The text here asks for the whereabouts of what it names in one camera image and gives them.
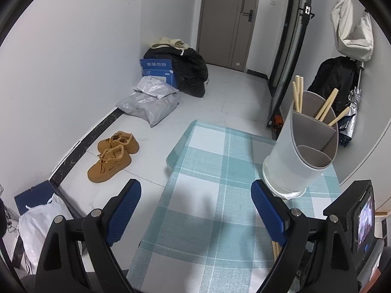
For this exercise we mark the brown door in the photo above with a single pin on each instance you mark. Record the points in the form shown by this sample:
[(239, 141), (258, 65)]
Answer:
[(220, 21)]

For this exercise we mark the blue cardboard box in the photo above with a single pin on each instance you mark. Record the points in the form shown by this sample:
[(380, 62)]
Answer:
[(158, 67)]

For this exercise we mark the white utensil holder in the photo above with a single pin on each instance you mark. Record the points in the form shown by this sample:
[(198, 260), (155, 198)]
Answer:
[(287, 158)]

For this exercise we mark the wooden chopstick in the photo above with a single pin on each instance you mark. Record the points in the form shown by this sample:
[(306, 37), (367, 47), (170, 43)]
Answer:
[(295, 97), (301, 91), (326, 103), (279, 248), (275, 249), (339, 116)]

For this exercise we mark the black bag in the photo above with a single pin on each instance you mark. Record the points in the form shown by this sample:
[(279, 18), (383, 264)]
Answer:
[(192, 70)]

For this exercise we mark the white hanging bag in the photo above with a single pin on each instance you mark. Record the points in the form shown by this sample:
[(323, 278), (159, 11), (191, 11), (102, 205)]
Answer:
[(357, 45)]

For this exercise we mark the teal plaid tablecloth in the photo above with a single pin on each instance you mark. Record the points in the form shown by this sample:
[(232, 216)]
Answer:
[(207, 204)]

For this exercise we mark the black hanging jacket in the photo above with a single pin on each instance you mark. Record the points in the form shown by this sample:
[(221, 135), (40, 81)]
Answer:
[(333, 73)]

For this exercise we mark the orange and black object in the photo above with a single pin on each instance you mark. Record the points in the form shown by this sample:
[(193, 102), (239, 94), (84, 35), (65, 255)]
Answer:
[(277, 120)]

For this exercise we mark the tan suede shoe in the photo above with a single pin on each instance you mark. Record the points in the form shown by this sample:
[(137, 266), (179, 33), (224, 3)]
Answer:
[(122, 140), (107, 166)]

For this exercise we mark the dark cloth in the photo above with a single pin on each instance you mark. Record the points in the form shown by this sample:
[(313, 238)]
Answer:
[(3, 219)]

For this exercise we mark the dark blue paper bag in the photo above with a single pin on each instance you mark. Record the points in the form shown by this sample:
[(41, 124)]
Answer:
[(33, 195)]

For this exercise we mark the silver folded umbrella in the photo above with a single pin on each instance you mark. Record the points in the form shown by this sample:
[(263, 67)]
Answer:
[(351, 122)]

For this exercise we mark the black-framed glass door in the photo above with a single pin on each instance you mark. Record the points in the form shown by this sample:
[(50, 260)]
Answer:
[(290, 52)]

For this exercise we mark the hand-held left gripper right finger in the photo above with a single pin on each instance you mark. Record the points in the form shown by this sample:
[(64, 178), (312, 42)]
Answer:
[(268, 210)]

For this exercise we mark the grey plastic mailer bag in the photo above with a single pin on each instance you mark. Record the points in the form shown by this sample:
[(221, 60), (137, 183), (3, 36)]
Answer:
[(146, 108)]

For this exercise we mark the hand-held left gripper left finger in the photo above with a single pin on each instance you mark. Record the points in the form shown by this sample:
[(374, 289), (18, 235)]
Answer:
[(125, 210)]

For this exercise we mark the white plastic shopping bag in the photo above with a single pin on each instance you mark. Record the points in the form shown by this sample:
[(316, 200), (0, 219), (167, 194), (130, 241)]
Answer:
[(33, 229)]

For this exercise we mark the white plastic mailer bag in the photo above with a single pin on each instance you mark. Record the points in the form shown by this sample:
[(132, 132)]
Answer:
[(152, 87)]

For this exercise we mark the beige cloth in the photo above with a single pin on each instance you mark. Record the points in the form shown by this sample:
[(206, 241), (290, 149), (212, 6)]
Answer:
[(168, 42)]

